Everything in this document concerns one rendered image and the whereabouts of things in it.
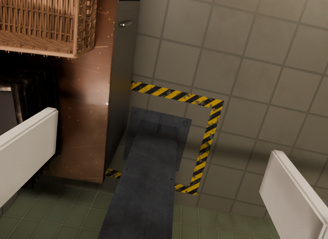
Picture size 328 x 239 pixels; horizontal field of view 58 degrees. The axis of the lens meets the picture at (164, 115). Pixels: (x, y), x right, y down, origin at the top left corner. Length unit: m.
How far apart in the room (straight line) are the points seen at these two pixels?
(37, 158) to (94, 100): 0.79
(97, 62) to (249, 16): 0.81
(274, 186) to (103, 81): 0.79
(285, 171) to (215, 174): 1.55
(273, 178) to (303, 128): 1.51
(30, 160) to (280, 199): 0.13
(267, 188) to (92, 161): 0.90
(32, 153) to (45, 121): 0.02
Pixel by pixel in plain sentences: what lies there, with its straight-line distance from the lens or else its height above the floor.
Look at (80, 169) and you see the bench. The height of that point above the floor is 0.58.
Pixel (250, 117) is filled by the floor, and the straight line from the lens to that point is 1.59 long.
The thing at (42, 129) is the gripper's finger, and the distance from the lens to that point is 0.17.
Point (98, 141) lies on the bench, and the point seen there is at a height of 0.58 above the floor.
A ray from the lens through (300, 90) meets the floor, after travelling 1.61.
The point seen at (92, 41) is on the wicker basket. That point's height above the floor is 0.60.
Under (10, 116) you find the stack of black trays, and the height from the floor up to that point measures 0.80.
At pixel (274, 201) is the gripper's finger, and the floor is 1.31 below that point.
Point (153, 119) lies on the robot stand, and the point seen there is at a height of 0.01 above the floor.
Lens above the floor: 1.45
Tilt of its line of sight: 68 degrees down
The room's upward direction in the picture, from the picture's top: 169 degrees counter-clockwise
